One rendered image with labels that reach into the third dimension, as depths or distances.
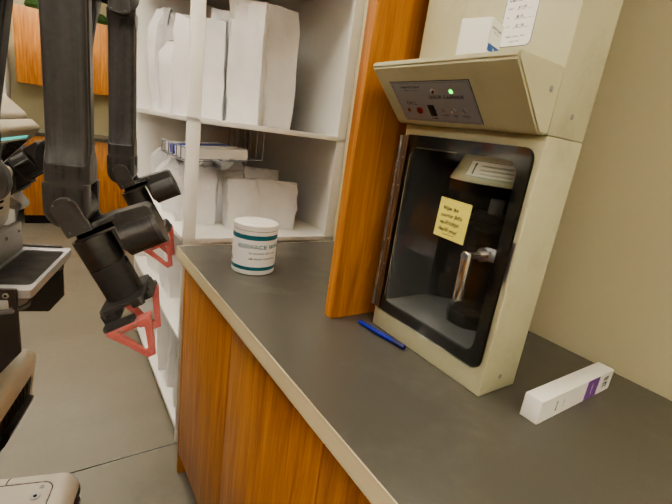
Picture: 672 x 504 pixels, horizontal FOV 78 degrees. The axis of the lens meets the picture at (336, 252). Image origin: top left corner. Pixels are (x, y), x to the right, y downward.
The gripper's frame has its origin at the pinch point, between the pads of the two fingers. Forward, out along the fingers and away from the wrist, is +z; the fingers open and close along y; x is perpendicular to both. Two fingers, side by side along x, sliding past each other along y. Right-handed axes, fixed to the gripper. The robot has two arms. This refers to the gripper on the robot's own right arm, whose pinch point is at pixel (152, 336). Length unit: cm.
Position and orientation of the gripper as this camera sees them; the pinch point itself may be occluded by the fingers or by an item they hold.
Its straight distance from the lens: 78.6
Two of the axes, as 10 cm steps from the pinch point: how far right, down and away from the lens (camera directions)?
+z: 3.1, 8.7, 3.9
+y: -2.9, -3.0, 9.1
